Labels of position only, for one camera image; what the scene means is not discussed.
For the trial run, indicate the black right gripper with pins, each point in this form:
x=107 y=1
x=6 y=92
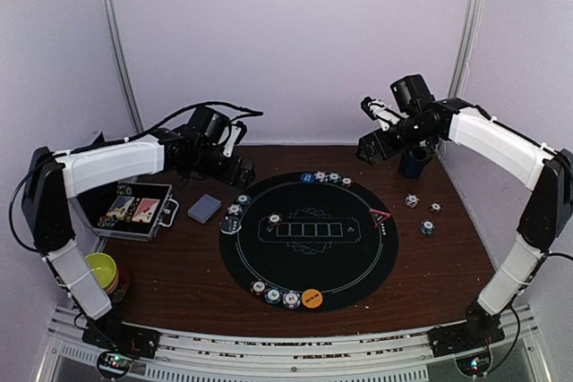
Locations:
x=366 y=142

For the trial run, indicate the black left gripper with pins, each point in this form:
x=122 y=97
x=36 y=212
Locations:
x=243 y=180

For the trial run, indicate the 50 chips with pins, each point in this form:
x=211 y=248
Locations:
x=243 y=200
x=334 y=178
x=273 y=296

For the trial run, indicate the grey card deck box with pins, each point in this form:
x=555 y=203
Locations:
x=204 y=208

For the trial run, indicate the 10 chips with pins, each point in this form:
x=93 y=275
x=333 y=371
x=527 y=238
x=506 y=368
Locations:
x=235 y=210
x=321 y=176
x=291 y=300

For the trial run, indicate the blue white 10 chip stack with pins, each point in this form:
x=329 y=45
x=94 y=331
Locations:
x=412 y=200

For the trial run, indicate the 100 chips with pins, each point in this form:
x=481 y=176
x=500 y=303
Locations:
x=258 y=288
x=274 y=219
x=346 y=182

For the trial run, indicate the green blue 50 chip stack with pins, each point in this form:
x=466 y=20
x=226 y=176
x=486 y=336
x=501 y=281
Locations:
x=427 y=227

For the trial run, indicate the blue small blind button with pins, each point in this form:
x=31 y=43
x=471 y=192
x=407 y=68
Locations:
x=308 y=178

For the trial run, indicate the orange big blind button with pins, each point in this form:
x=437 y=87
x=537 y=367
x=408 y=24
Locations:
x=312 y=298

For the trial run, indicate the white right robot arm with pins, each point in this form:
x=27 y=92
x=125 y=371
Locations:
x=530 y=180

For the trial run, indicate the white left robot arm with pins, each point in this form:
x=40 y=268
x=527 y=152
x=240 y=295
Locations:
x=56 y=185

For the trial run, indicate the dark blue mug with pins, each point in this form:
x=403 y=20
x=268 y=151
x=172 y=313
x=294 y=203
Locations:
x=413 y=161

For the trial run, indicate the clear round dealer button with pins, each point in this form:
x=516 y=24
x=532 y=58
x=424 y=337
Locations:
x=230 y=225

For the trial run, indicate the red black 100 chip stack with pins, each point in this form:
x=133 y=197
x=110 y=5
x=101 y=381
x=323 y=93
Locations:
x=435 y=207

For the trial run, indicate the aluminium poker case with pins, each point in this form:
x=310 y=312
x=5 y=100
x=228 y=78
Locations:
x=131 y=211

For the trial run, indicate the round black poker mat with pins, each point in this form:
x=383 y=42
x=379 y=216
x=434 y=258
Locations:
x=326 y=240

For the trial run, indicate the yellow-green bowl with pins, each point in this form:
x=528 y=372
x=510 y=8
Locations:
x=105 y=270

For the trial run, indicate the right aluminium frame post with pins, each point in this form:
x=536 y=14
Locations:
x=467 y=40

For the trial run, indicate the aluminium frame post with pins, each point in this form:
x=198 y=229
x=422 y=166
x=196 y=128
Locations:
x=467 y=40
x=121 y=65

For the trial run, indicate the left aluminium frame post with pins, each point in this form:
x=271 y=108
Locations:
x=121 y=65

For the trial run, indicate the aluminium front rail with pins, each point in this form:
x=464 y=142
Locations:
x=406 y=355

